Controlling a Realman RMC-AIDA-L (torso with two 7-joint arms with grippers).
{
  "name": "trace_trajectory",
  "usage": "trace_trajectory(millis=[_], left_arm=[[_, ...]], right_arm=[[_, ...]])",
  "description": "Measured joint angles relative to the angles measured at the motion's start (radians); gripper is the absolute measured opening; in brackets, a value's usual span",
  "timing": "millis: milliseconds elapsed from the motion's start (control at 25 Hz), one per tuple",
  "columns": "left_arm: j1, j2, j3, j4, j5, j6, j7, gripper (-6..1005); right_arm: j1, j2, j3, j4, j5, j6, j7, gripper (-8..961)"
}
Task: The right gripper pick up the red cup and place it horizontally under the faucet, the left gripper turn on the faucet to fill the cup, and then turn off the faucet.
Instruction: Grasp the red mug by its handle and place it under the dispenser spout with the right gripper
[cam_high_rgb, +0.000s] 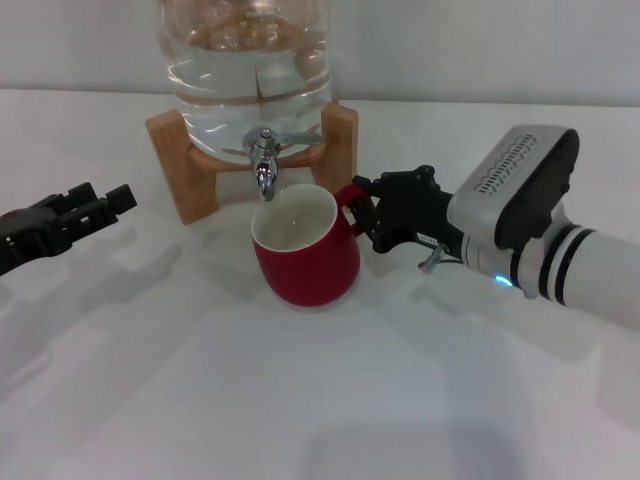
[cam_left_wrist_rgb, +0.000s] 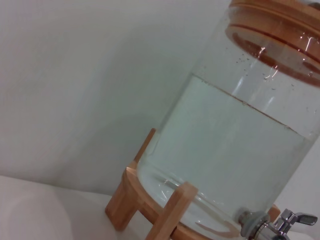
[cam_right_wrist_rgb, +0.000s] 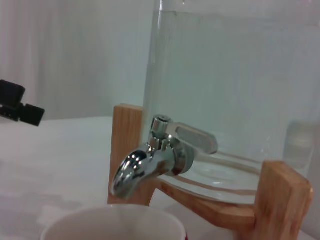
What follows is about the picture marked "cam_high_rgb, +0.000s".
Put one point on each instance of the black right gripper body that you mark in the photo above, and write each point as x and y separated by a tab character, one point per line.
420	215

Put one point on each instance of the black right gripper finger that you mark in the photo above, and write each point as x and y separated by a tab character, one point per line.
400	179
362	215

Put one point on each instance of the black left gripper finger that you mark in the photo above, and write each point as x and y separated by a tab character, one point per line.
122	200
80	197

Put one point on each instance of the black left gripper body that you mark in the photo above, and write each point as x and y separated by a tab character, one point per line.
30	235

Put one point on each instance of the red cup with white inside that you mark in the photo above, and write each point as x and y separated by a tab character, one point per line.
305	270

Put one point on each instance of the chrome faucet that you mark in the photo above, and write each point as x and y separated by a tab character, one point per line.
264	170

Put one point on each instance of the white and silver right arm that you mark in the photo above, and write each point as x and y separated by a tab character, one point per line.
590	270

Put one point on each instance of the wooden dispenser stand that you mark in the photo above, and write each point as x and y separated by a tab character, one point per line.
197	185

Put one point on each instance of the glass water dispenser jar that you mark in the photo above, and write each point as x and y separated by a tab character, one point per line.
240	75

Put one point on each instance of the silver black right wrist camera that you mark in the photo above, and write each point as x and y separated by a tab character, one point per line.
520	185

